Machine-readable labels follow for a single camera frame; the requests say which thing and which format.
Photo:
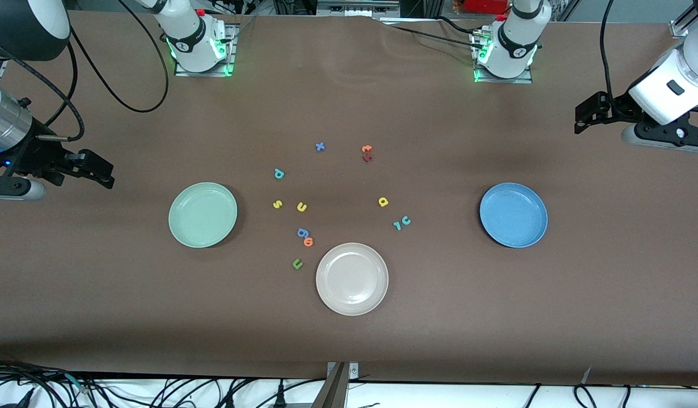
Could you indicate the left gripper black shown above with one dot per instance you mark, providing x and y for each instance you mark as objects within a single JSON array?
[{"x": 616, "y": 107}]

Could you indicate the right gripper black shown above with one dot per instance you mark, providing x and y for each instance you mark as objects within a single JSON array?
[{"x": 38, "y": 155}]

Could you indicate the teal letter p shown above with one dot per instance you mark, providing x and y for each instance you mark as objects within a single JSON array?
[{"x": 280, "y": 176}]

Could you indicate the yellow letter a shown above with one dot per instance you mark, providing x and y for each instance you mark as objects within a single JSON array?
[{"x": 380, "y": 203}]

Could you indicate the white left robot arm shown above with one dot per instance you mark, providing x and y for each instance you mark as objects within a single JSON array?
[{"x": 516, "y": 45}]

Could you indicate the green plate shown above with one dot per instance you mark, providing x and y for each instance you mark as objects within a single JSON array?
[{"x": 203, "y": 215}]

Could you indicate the blue plate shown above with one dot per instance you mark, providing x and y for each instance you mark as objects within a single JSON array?
[{"x": 513, "y": 215}]

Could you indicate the red box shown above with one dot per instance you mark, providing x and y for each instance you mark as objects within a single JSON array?
[{"x": 485, "y": 5}]

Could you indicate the blue letter g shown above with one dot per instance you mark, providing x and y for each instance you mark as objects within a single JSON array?
[{"x": 299, "y": 231}]

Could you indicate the green letter u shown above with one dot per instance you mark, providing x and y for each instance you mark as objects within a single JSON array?
[{"x": 294, "y": 264}]

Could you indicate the white paper strip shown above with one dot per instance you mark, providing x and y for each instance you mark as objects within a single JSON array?
[{"x": 587, "y": 374}]

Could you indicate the grey equipment box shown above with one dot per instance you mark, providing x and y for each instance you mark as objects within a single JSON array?
[{"x": 357, "y": 7}]

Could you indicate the brown table cover sheet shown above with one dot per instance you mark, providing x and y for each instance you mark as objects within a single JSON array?
[{"x": 439, "y": 328}]

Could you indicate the beige plate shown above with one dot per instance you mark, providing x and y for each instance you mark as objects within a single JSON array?
[{"x": 352, "y": 279}]

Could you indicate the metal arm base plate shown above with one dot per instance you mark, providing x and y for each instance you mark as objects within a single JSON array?
[
  {"x": 496, "y": 80},
  {"x": 233, "y": 56}
]

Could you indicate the aluminium frame profile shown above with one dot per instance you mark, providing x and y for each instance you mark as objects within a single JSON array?
[{"x": 683, "y": 22}]

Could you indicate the grey aluminium post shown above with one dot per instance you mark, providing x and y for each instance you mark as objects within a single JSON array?
[{"x": 333, "y": 391}]

